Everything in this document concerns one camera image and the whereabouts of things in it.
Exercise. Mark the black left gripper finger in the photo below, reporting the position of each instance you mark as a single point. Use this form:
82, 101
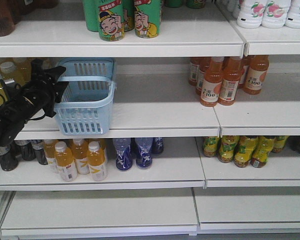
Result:
55, 72
59, 89

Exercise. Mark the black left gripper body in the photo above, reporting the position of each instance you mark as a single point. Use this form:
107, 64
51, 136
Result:
37, 94

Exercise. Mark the light blue plastic basket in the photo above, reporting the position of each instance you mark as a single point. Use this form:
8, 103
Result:
86, 104

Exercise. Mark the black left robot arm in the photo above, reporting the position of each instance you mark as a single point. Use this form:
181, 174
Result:
10, 125

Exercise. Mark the orange vitamin drink bottle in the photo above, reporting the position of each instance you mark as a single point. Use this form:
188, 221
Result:
79, 148
49, 150
65, 162
96, 161

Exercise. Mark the white metal shelf unit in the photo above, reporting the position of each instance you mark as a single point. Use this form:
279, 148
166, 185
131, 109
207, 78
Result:
183, 195

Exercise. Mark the dark tea bottle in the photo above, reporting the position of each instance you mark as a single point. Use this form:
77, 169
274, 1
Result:
8, 161

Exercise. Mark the green cartoon tea bottle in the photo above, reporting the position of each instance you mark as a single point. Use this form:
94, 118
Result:
147, 18
111, 20

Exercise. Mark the blue sports drink bottle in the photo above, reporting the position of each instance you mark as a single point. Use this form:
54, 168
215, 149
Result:
123, 153
144, 157

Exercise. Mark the orange C100 juice bottle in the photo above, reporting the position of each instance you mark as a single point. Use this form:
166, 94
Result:
231, 77
257, 72
212, 82

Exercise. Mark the yellow lemon tea bottle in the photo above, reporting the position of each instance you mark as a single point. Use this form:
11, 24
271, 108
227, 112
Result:
227, 148
260, 155
210, 145
245, 148

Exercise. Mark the white AD milk bottle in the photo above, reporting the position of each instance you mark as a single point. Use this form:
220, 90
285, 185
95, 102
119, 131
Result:
293, 15
275, 13
251, 13

